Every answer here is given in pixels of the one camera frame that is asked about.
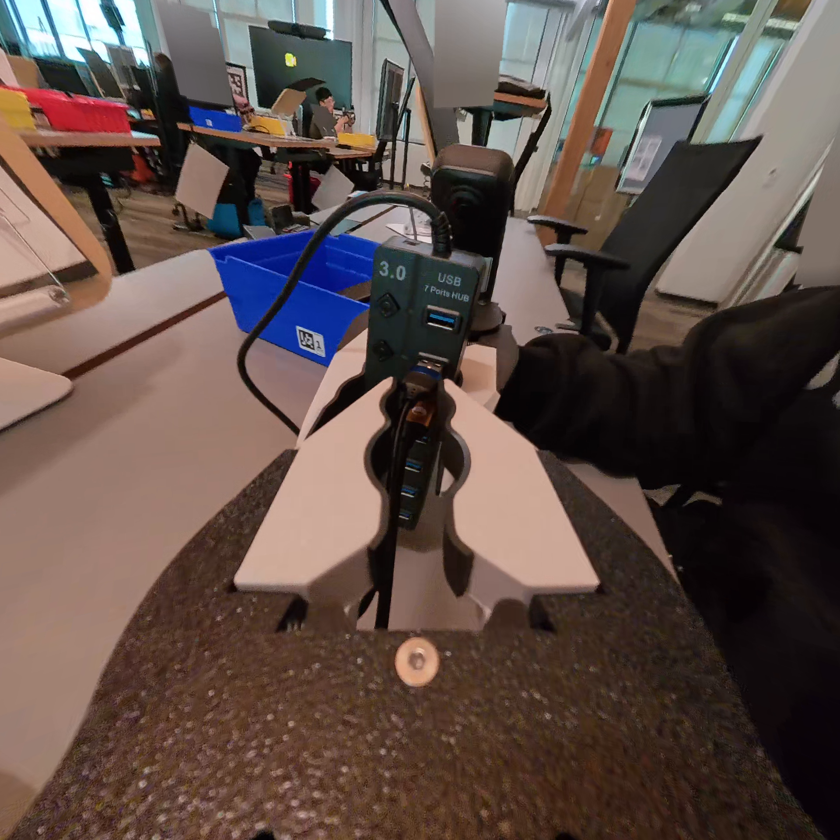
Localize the black framed display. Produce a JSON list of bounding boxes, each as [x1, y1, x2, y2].
[[616, 95, 713, 196]]

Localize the wooden document stand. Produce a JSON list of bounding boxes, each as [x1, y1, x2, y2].
[[0, 118, 114, 434]]

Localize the large black wall screen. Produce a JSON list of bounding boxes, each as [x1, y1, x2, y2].
[[248, 25, 354, 109]]

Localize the black usb cable blue plug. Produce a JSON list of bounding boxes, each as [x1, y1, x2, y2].
[[373, 353, 452, 631]]

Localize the large blue plastic bin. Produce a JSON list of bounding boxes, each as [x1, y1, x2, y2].
[[209, 233, 382, 367]]

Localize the black office chair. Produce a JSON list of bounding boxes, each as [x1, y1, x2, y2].
[[528, 136, 765, 355]]

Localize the black monitor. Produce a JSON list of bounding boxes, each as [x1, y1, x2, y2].
[[376, 58, 416, 188]]

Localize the wooden desk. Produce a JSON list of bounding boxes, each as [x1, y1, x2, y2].
[[20, 128, 161, 275], [177, 121, 380, 217]]

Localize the person's black clothing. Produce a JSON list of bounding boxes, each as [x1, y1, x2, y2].
[[650, 367, 840, 840]]

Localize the white form sheet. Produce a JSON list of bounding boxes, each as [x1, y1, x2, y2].
[[0, 167, 67, 293]]

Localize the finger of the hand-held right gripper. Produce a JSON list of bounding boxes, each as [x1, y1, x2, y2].
[[453, 325, 521, 414], [297, 308, 374, 450]]

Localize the red plastic bin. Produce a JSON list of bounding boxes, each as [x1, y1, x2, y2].
[[3, 85, 132, 135]]

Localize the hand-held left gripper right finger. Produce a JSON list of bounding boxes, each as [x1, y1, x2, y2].
[[438, 379, 601, 623]]

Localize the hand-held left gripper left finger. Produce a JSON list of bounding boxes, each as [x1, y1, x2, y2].
[[234, 378, 403, 621]]

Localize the black camera on stand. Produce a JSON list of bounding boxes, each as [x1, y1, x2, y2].
[[430, 146, 516, 332]]

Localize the wooden post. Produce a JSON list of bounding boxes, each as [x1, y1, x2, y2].
[[539, 0, 639, 231]]

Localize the small blue plastic bin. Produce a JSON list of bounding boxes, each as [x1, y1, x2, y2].
[[189, 105, 244, 133]]

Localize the black standing desk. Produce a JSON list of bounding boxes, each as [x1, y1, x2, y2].
[[459, 91, 551, 153]]

